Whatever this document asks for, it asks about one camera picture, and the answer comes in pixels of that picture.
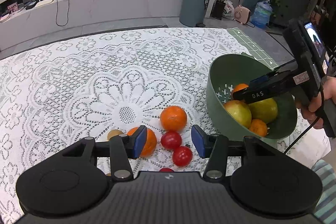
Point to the white lace tablecloth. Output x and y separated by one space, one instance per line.
55 95

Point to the white plastic bag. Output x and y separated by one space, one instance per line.
229 10

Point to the green colander bowl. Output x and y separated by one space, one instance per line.
225 73

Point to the red tomato upper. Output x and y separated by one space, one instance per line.
171 140

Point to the blue water jug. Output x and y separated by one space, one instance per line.
261 15

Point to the pink small heater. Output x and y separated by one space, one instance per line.
242 14

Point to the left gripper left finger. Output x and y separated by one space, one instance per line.
119 149

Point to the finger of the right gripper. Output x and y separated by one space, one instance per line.
273 77
258 93

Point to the small orange in bowl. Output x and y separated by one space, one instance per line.
259 127

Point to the red tomato lower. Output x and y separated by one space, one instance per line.
182 156

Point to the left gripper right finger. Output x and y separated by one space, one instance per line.
216 148

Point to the brown kiwi fruit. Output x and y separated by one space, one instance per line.
113 133

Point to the dark grey drawer cabinet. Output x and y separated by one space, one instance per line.
289 9

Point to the yellow-green apple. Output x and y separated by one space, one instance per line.
239 111
265 110

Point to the person's right hand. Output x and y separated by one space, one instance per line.
329 90

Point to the grey-blue pedal trash can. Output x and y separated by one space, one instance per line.
193 12

